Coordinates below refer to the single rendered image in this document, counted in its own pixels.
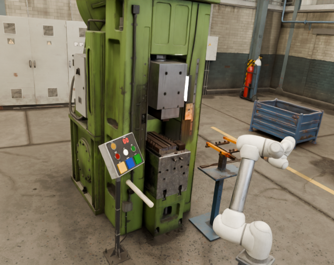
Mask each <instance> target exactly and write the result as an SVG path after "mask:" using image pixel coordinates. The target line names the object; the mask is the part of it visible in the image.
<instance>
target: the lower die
mask: <svg viewBox="0 0 334 265"><path fill-rule="evenodd" d="M148 132H152V133H153V134H155V135H157V136H158V137H160V138H162V139H163V140H165V141H167V142H168V143H170V144H171V145H172V146H169V145H167V144H166V143H164V142H163V141H161V140H159V139H158V138H157V137H155V136H153V135H152V134H150V133H148ZM147 137H148V138H150V139H151V141H150V139H148V146H150V147H151V148H152V140H153V141H155V142H153V150H154V144H155V143H158V144H155V151H156V152H158V153H159V154H161V155H163V154H166V153H167V154H168V153H171V152H175V151H176V144H175V143H173V142H171V141H170V140H168V139H166V138H165V137H163V136H161V135H160V134H158V133H157V132H155V131H147Z"/></svg>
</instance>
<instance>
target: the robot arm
mask: <svg viewBox="0 0 334 265"><path fill-rule="evenodd" d="M294 146H295V139H294V138H293V137H290V136H289V137H286V138H284V139H283V140H282V141H281V143H279V142H277V141H273V140H270V139H267V138H263V137H260V136H254V135H242V136H239V138H238V139H237V142H236V148H237V150H238V151H240V156H241V163H240V166H239V169H238V173H237V177H236V182H235V186H234V190H233V194H232V198H231V202H230V204H229V208H227V209H225V210H224V212H223V214H222V215H218V216H217V217H216V218H215V219H214V222H213V230H214V232H215V233H216V234H217V235H218V236H219V237H221V238H222V239H224V240H226V241H228V242H231V243H234V244H237V245H240V246H242V247H243V248H245V250H244V251H243V252H242V253H241V254H239V255H238V258H239V259H241V260H243V261H245V262H247V263H248V264H250V265H268V264H269V262H270V261H272V260H273V256H271V255H269V253H270V250H271V247H272V240H273V237H272V231H271V229H270V227H269V225H268V224H266V223H265V222H262V221H254V222H252V223H245V215H244V214H243V210H244V206H245V202H246V198H247V194H248V190H249V186H250V183H251V179H252V175H253V171H254V167H255V162H256V161H257V160H258V159H259V157H261V158H262V159H263V160H265V161H266V162H268V163H270V164H271V165H272V166H274V167H276V168H279V169H286V168H287V167H288V164H289V163H288V160H287V157H288V155H289V154H290V153H291V151H292V150H293V148H294Z"/></svg>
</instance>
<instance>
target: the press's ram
mask: <svg viewBox="0 0 334 265"><path fill-rule="evenodd" d="M186 75H187V64H186V63H181V62H176V61H172V60H168V59H166V61H154V60H151V59H150V78H149V100H148V106H150V107H152V108H154V109H156V110H159V109H169V108H177V107H184V97H185V86H186Z"/></svg>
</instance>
